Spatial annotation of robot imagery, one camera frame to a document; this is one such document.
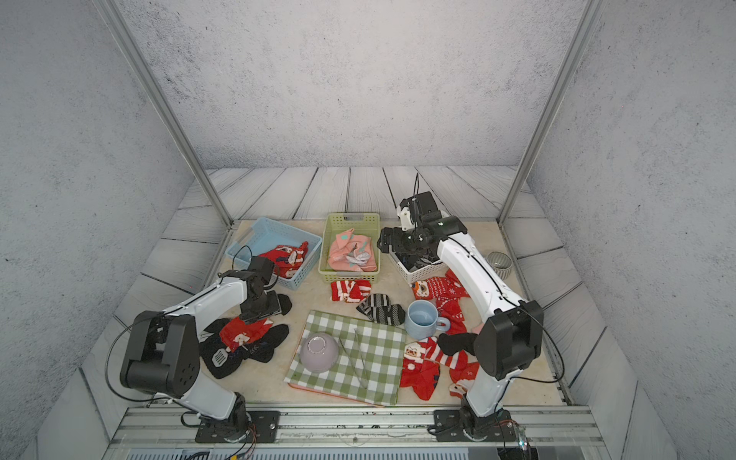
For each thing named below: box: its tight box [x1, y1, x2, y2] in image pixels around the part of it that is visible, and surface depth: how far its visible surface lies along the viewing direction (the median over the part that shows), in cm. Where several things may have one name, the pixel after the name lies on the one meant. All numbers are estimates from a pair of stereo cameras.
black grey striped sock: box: [355, 293, 406, 326], surface depth 95 cm
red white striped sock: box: [330, 279, 372, 303], surface depth 98 cm
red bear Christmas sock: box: [258, 240, 310, 279], surface depth 106 cm
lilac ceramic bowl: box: [299, 332, 340, 373], surface depth 83 cm
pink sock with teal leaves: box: [327, 228, 378, 273], surface depth 106 cm
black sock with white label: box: [199, 318, 290, 379], surface depth 85 cm
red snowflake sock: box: [412, 269, 471, 336], surface depth 98 cm
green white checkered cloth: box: [284, 309, 407, 407], surface depth 84 cm
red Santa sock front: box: [448, 362, 481, 399], surface depth 81 cm
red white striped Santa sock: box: [402, 336, 469, 372], surface depth 86 cm
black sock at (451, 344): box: [437, 332, 479, 356], surface depth 88 cm
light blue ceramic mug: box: [404, 299, 451, 341], surface depth 89 cm
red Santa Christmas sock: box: [219, 316, 275, 353], surface depth 86 cm
